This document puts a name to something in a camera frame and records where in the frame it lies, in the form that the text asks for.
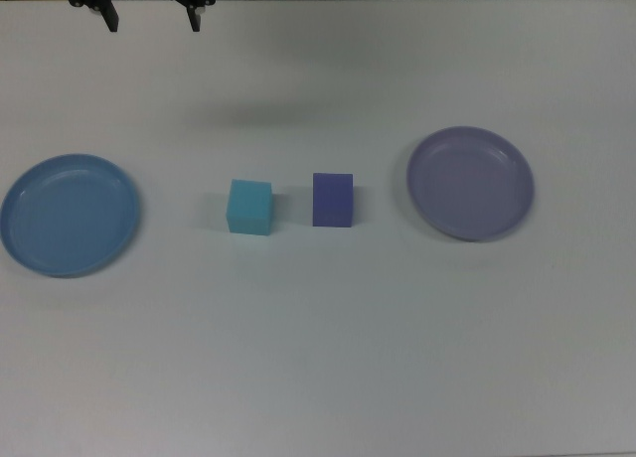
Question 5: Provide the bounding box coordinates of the cyan foam cube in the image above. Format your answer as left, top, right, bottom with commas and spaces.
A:
226, 179, 274, 237

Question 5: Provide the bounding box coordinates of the purple foam cube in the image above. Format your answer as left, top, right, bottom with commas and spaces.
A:
311, 172, 355, 229

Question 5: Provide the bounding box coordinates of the blue round plate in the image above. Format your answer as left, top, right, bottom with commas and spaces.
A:
0, 152, 143, 279

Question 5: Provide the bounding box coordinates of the lavender round plate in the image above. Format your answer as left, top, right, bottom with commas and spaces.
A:
405, 125, 537, 243

